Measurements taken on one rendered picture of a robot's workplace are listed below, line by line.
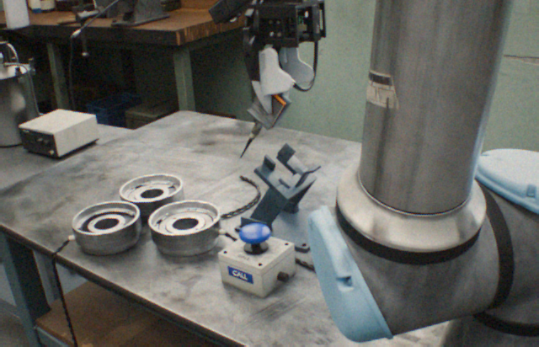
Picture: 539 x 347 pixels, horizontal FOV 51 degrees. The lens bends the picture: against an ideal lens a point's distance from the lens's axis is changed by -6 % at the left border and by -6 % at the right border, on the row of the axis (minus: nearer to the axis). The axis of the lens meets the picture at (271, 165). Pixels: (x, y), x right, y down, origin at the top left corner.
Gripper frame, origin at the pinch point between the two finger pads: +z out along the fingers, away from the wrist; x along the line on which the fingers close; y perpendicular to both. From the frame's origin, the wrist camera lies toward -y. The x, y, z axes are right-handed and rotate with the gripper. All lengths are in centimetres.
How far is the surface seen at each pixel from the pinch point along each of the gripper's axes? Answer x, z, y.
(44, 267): -1, 52, -75
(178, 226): -10.4, 18.0, -11.2
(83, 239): -22.1, 16.7, -19.2
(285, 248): -11.3, 15.2, 8.9
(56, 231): -19.9, 19.6, -30.5
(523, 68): 149, 29, 3
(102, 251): -20.6, 18.8, -17.3
